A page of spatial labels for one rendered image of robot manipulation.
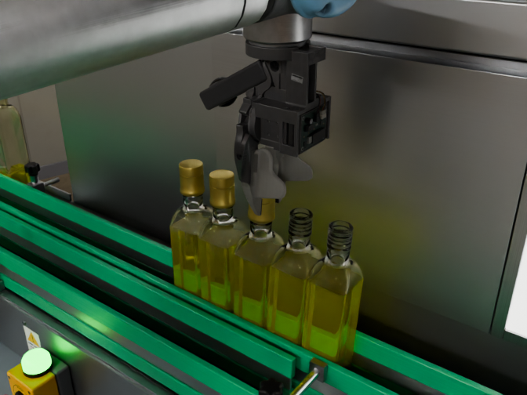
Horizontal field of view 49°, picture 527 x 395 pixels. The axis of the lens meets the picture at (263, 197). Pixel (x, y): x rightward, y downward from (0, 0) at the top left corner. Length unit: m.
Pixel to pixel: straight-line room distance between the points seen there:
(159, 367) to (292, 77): 0.45
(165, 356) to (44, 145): 2.99
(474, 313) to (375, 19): 0.40
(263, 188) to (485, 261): 0.30
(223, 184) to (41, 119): 2.95
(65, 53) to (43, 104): 3.31
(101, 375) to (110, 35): 0.67
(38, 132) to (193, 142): 2.71
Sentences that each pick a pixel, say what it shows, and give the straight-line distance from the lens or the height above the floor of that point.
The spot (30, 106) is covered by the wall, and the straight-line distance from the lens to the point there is 3.63.
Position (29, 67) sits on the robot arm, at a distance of 0.34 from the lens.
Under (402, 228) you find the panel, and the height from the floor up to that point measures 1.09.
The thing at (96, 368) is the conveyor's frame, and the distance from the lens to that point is 0.95.
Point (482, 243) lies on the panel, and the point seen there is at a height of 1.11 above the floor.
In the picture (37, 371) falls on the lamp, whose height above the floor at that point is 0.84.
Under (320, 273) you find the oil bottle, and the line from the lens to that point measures 0.71.
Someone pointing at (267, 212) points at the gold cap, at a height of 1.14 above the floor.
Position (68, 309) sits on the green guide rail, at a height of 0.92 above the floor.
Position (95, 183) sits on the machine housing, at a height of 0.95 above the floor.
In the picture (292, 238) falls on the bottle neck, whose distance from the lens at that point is 0.73.
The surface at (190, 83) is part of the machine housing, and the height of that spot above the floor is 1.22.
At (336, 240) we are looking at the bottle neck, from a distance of 0.69.
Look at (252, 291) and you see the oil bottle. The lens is 0.79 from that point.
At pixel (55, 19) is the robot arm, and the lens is 0.34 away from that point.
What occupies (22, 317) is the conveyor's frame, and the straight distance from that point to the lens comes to 1.08.
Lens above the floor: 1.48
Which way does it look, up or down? 27 degrees down
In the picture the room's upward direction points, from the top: straight up
